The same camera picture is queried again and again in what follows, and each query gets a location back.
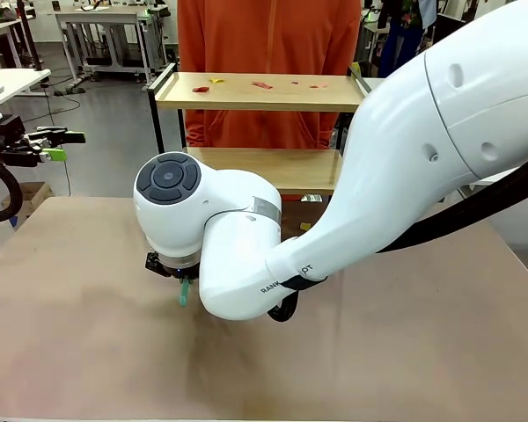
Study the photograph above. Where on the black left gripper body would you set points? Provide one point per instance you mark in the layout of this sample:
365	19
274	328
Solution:
11	132

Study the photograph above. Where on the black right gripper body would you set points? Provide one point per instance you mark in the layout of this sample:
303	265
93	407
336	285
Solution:
156	264

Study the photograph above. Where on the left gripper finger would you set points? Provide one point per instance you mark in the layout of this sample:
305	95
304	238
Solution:
75	137
56	154

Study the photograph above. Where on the teal microfiber duster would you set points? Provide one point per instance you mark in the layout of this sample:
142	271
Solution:
184	294

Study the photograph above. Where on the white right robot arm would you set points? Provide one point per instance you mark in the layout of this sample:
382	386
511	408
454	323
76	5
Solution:
400	154

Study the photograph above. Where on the cardboard box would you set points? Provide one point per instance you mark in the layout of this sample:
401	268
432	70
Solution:
31	193

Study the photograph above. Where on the white desk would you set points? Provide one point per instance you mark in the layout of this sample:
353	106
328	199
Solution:
9	79

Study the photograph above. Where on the black pole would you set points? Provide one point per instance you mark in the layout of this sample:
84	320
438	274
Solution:
28	35

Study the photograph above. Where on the yellow paper scrap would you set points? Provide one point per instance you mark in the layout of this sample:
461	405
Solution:
216	80
305	226

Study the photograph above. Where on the person in orange hoodie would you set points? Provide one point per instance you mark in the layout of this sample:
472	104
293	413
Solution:
268	35

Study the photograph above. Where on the orange paper scrap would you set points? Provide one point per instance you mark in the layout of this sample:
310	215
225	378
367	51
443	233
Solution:
319	85

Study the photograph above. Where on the white table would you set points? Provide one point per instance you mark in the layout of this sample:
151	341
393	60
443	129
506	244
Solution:
374	83

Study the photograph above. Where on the person in blue trousers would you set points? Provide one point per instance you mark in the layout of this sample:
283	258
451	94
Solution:
398	48

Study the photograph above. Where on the black monitor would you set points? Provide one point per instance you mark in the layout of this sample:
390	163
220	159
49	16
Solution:
444	28

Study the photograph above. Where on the metal frame workbench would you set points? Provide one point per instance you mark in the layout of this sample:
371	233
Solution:
97	17

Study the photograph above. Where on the wooden two-tier black-frame shelf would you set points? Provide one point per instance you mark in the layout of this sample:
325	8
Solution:
255	99

